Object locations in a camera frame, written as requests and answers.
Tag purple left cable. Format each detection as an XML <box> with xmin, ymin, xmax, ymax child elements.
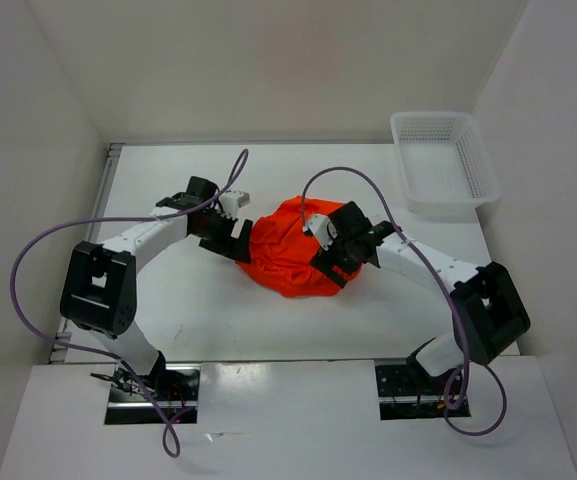
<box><xmin>10</xmin><ymin>148</ymin><xmax>250</xmax><ymax>458</ymax></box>

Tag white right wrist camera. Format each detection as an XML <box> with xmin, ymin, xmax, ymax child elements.
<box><xmin>302</xmin><ymin>214</ymin><xmax>338</xmax><ymax>250</ymax></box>

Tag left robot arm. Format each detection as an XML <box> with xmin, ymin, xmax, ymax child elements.
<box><xmin>60</xmin><ymin>176</ymin><xmax>253</xmax><ymax>400</ymax></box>

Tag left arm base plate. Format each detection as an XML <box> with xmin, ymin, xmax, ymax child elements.
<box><xmin>91</xmin><ymin>364</ymin><xmax>201</xmax><ymax>425</ymax></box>

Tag purple cable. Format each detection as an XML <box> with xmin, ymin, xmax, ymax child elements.
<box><xmin>301</xmin><ymin>166</ymin><xmax>508</xmax><ymax>437</ymax></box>
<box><xmin>10</xmin><ymin>148</ymin><xmax>250</xmax><ymax>458</ymax></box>

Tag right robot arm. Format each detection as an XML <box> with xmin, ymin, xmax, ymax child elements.
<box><xmin>303</xmin><ymin>202</ymin><xmax>530</xmax><ymax>393</ymax></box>

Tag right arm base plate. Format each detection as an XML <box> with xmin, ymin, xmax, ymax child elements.
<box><xmin>374</xmin><ymin>359</ymin><xmax>471</xmax><ymax>421</ymax></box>

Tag white plastic basket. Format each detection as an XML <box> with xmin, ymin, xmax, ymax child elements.
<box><xmin>390</xmin><ymin>111</ymin><xmax>501</xmax><ymax>217</ymax></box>

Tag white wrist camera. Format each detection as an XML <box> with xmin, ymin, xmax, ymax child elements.
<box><xmin>218</xmin><ymin>190</ymin><xmax>250</xmax><ymax>219</ymax></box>
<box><xmin>302</xmin><ymin>214</ymin><xmax>338</xmax><ymax>250</ymax></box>

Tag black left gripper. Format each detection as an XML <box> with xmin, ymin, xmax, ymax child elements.
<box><xmin>192</xmin><ymin>208</ymin><xmax>252</xmax><ymax>264</ymax></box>

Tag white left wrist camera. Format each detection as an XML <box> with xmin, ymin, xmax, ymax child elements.
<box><xmin>218</xmin><ymin>190</ymin><xmax>250</xmax><ymax>219</ymax></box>

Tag aluminium table edge rail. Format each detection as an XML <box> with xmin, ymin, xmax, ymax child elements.
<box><xmin>47</xmin><ymin>142</ymin><xmax>127</xmax><ymax>364</ymax></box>

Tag orange shorts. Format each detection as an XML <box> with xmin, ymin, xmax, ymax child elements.
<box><xmin>238</xmin><ymin>196</ymin><xmax>341</xmax><ymax>298</ymax></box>

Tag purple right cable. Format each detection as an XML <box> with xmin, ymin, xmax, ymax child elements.
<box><xmin>301</xmin><ymin>166</ymin><xmax>508</xmax><ymax>437</ymax></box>

